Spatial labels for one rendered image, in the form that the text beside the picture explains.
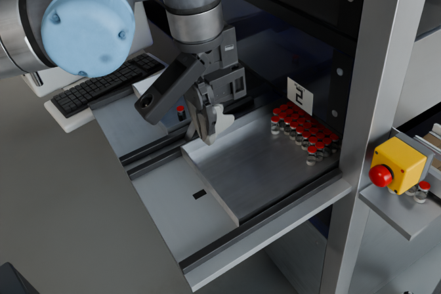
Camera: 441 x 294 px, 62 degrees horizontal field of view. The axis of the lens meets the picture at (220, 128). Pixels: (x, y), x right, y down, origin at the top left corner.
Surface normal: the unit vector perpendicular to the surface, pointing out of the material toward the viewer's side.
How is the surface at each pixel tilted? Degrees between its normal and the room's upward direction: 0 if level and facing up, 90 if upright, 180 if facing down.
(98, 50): 90
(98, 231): 0
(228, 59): 90
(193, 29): 90
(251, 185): 0
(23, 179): 0
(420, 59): 90
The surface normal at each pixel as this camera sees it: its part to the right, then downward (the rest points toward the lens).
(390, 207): -0.11, -0.74
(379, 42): -0.85, 0.41
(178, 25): -0.53, 0.60
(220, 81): 0.51, 0.53
